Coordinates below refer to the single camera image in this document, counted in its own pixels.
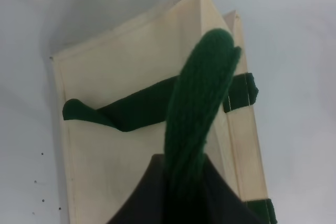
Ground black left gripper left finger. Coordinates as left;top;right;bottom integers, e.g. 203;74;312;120
108;154;169;224

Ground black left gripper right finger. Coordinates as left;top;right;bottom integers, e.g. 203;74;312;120
202;156;262;223

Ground white linen bag green handles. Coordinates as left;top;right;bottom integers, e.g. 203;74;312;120
52;0;277;223

